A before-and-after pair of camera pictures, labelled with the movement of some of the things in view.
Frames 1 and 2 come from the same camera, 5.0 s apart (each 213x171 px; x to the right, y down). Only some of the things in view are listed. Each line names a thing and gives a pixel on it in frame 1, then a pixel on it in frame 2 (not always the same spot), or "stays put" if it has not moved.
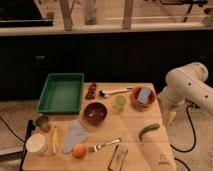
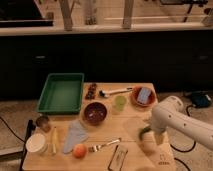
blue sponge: x=143 y=95 stays put
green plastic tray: x=62 y=94 stays put
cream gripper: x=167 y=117 -> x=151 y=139
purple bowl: x=95 y=112 stays put
